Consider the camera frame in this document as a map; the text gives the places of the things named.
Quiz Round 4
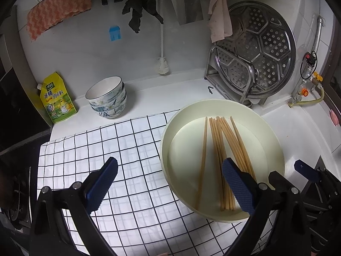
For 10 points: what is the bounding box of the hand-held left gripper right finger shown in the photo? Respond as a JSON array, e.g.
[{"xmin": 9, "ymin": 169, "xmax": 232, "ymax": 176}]
[{"xmin": 222, "ymin": 158, "xmax": 312, "ymax": 256}]

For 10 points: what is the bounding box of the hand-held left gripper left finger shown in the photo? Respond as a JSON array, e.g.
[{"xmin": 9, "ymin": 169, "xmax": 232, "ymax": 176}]
[{"xmin": 29, "ymin": 157, "xmax": 118, "ymax": 256}]

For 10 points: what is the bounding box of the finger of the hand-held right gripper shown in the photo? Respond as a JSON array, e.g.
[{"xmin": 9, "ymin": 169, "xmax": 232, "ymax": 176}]
[
  {"xmin": 269, "ymin": 171, "xmax": 292, "ymax": 192},
  {"xmin": 294, "ymin": 159, "xmax": 321, "ymax": 183}
]

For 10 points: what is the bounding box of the pile of wooden chopsticks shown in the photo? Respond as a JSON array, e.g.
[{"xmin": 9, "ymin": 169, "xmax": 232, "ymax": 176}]
[{"xmin": 196, "ymin": 116, "xmax": 257, "ymax": 211}]

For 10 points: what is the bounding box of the cream round basin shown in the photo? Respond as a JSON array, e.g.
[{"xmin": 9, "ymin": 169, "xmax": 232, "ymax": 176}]
[{"xmin": 160, "ymin": 99, "xmax": 285, "ymax": 223}]

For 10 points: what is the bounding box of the white black-grid checkered cloth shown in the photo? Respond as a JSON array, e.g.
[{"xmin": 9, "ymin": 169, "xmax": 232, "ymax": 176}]
[{"xmin": 37, "ymin": 109, "xmax": 280, "ymax": 256}]

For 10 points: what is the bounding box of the blue floral ceramic bowl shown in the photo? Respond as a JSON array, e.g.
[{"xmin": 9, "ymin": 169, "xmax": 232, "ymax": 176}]
[
  {"xmin": 85, "ymin": 76, "xmax": 126, "ymax": 104},
  {"xmin": 92, "ymin": 100, "xmax": 127, "ymax": 119},
  {"xmin": 88, "ymin": 91, "xmax": 127, "ymax": 112}
]

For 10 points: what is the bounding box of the gas valve with orange knob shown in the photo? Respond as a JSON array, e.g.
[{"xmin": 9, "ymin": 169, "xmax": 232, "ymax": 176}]
[{"xmin": 288, "ymin": 72, "xmax": 324, "ymax": 107}]

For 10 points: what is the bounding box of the black gas stove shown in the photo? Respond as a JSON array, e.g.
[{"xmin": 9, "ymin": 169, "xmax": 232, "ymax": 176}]
[{"xmin": 0, "ymin": 163, "xmax": 38, "ymax": 232}]

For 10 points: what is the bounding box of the yellow seasoning pouch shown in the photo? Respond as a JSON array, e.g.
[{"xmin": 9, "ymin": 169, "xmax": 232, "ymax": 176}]
[{"xmin": 37, "ymin": 71, "xmax": 77, "ymax": 124}]

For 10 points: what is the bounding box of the black range hood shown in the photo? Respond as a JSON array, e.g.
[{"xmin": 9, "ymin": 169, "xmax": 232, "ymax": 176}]
[{"xmin": 0, "ymin": 32, "xmax": 51, "ymax": 155}]

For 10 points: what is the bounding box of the steel dish rack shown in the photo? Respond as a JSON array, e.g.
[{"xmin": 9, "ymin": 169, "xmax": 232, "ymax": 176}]
[{"xmin": 205, "ymin": 45, "xmax": 267, "ymax": 106}]

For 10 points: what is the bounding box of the white bottle brush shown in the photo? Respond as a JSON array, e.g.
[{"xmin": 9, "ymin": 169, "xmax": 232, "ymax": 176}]
[{"xmin": 154, "ymin": 0, "xmax": 171, "ymax": 76}]

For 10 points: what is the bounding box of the steel gas pipe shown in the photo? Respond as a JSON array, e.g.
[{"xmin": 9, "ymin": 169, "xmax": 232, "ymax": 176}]
[{"xmin": 310, "ymin": 16, "xmax": 325, "ymax": 56}]

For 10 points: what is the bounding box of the perforated steel steamer plate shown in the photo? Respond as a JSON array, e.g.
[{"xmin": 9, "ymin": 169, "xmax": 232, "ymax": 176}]
[{"xmin": 214, "ymin": 0, "xmax": 297, "ymax": 94}]

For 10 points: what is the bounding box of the pink hanging cloth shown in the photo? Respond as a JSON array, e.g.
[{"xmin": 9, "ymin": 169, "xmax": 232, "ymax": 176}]
[{"xmin": 208, "ymin": 0, "xmax": 233, "ymax": 43}]

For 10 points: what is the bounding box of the black hanging rag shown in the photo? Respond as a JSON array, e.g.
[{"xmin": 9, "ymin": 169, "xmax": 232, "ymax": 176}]
[{"xmin": 122, "ymin": 0, "xmax": 164, "ymax": 34}]

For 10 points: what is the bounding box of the orange white wavy dishcloth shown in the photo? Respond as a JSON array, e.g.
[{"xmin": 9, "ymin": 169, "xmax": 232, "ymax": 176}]
[{"xmin": 27, "ymin": 0, "xmax": 92, "ymax": 42}]

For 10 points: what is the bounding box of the steel cleaver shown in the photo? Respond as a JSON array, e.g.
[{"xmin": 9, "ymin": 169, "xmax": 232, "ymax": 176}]
[{"xmin": 167, "ymin": 0, "xmax": 204, "ymax": 26}]

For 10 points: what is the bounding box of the yellow gas hose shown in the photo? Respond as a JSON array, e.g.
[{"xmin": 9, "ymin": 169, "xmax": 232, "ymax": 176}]
[{"xmin": 288, "ymin": 88, "xmax": 325, "ymax": 108}]

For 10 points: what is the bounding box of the black cable loop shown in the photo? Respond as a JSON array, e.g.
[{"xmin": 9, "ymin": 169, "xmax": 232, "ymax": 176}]
[{"xmin": 301, "ymin": 52, "xmax": 317, "ymax": 80}]

